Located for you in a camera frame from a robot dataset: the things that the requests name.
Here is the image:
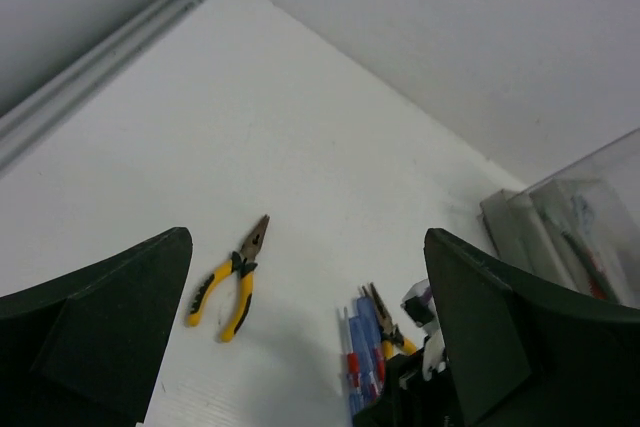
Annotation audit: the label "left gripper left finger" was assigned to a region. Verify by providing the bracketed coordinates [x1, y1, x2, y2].
[1, 227, 193, 426]

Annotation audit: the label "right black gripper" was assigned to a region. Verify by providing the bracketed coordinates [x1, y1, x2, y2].
[353, 354, 450, 426]

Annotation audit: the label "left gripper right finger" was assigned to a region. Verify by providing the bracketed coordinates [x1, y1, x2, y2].
[424, 228, 639, 426]

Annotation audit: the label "large blue screwdriver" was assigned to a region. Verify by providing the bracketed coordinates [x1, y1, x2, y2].
[352, 294, 385, 399]

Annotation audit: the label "small blue screwdriver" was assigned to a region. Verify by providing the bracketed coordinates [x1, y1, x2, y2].
[343, 307, 364, 417]

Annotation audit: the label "clear plastic drawer container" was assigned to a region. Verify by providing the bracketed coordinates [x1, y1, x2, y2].
[480, 131, 639, 307]

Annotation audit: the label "red handled adjustable wrench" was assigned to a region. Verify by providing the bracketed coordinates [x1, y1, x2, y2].
[547, 217, 619, 304]

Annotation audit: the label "yellow needle nose pliers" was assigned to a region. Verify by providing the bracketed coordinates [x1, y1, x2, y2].
[361, 283, 418, 360]

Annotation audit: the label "yellow combination pliers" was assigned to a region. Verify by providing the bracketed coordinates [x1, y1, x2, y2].
[186, 215, 270, 343]

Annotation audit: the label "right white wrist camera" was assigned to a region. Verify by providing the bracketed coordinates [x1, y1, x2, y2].
[401, 279, 447, 382]

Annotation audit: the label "aluminium table frame rail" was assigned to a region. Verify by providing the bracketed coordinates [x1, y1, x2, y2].
[1, 0, 206, 171]

